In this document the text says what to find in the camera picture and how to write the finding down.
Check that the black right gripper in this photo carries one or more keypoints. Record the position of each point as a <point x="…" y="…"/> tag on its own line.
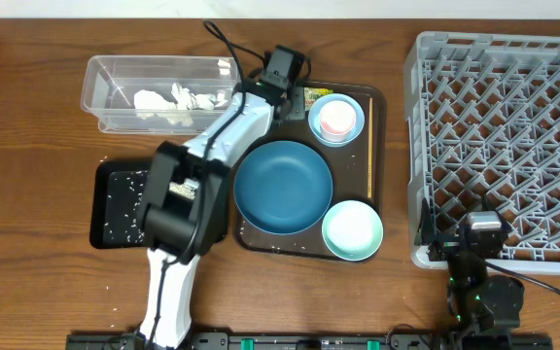
<point x="445" y="245"/>

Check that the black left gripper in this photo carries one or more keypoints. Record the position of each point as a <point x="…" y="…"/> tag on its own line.
<point x="298" y="111"/>

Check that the green orange snack wrapper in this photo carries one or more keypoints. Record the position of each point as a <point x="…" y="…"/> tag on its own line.
<point x="312" y="94"/>

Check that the dark blue plate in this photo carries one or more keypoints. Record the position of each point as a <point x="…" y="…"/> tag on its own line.
<point x="283" y="187"/>

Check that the white tissue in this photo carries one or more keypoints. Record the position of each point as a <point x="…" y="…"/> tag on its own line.
<point x="150" y="104"/>

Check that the pile of white rice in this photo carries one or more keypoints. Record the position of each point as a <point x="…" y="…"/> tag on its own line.
<point x="123" y="199"/>

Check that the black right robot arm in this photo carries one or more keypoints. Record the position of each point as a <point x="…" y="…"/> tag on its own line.
<point x="487" y="306"/>

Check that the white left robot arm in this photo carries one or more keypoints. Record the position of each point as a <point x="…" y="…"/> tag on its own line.
<point x="183" y="208"/>

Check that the grey plastic dishwasher rack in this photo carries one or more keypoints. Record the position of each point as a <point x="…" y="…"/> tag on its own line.
<point x="483" y="112"/>

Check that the clear plastic waste bin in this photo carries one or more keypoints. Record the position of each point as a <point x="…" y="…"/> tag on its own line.
<point x="112" y="80"/>

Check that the black waste tray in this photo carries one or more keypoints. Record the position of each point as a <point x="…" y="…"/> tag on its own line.
<point x="103" y="171"/>

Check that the light blue small bowl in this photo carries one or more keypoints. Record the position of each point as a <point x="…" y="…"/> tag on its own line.
<point x="313" y="119"/>

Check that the pink plastic cup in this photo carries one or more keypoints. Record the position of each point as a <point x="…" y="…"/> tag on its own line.
<point x="337" y="119"/>

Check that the wooden chopstick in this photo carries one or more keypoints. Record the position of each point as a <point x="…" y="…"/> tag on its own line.
<point x="369" y="148"/>

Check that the mint green bowl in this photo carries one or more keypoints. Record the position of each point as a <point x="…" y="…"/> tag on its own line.
<point x="352" y="230"/>

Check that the dark brown serving tray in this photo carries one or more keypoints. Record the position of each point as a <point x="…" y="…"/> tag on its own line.
<point x="348" y="164"/>

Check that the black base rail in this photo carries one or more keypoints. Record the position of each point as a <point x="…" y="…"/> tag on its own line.
<point x="393" y="341"/>

